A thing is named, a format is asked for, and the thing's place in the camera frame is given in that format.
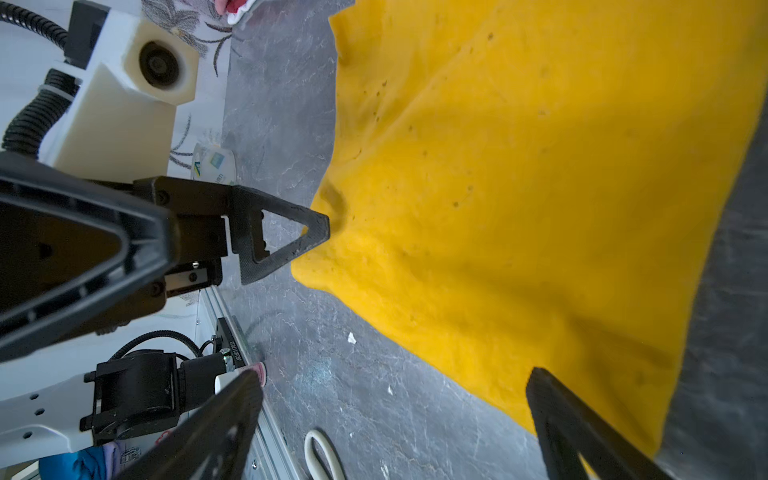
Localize white handled scissors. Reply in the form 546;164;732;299
303;429;347;480

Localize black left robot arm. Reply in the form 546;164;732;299
1;152;330;479

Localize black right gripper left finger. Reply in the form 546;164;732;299
118;369;263;479

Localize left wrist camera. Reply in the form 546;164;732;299
40;1;199;183

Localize yellow t shirt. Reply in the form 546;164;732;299
292;1;767;455

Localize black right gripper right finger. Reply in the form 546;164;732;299
526;368;669;479

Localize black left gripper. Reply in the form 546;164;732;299
1;152;330;361

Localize folded red t shirt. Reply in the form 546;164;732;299
213;0;258;25

